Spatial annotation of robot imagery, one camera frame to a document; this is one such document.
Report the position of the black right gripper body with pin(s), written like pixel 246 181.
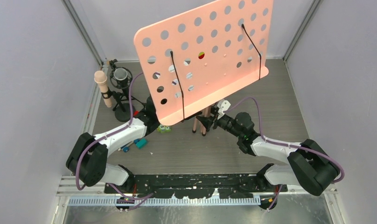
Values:
pixel 226 122

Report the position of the pink music stand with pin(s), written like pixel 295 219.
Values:
pixel 196 58

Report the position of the black round-base microphone stand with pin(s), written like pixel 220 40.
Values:
pixel 120 108

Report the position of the pink foam microphone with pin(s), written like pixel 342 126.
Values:
pixel 101 79

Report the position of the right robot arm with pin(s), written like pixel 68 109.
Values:
pixel 305 164

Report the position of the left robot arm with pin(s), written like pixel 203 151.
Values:
pixel 88 158

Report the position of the green owl number block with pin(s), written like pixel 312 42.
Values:
pixel 163 129

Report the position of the red toy house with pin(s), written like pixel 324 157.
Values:
pixel 201 55

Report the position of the teal toy brick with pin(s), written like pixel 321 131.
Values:
pixel 140 143

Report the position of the blue toy brick car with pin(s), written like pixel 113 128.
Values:
pixel 125 148

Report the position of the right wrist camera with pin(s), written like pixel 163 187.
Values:
pixel 220 108

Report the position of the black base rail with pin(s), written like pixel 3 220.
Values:
pixel 196 186

